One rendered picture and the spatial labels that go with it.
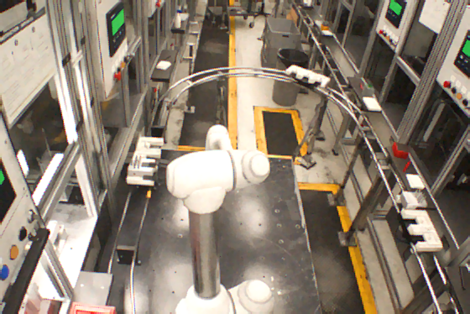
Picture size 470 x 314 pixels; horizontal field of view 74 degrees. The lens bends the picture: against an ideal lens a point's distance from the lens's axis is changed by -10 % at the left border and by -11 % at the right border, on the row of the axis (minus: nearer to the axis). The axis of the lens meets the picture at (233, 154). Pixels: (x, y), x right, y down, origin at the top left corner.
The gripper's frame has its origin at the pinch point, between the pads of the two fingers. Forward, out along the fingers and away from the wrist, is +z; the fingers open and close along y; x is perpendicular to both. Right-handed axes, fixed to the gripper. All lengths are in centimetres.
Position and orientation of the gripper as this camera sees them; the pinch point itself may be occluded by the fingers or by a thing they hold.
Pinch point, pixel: (148, 171)
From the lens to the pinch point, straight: 168.7
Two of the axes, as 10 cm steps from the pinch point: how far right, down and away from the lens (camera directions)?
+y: 1.0, -7.6, -6.4
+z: -10.0, -0.7, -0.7
